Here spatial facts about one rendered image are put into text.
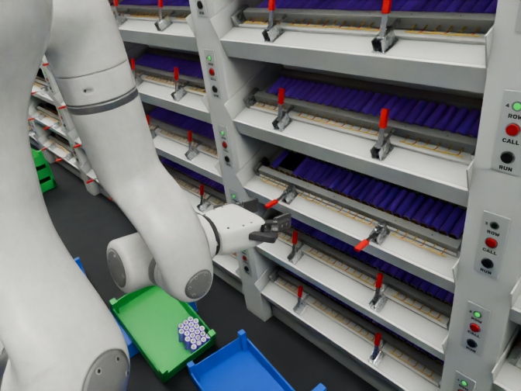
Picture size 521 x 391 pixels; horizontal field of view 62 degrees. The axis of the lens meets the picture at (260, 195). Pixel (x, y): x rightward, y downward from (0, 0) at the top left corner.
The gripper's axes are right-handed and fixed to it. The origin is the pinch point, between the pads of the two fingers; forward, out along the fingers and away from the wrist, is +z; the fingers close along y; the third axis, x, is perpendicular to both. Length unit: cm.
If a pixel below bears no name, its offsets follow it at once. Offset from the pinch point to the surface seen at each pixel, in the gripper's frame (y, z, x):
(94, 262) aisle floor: -112, 5, -66
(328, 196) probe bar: -3.3, 22.7, -3.5
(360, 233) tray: 8.3, 20.3, -7.9
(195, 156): -56, 21, -7
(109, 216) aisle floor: -142, 26, -62
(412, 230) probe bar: 18.6, 22.7, -3.5
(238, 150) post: -30.3, 17.3, 2.2
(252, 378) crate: -17, 13, -64
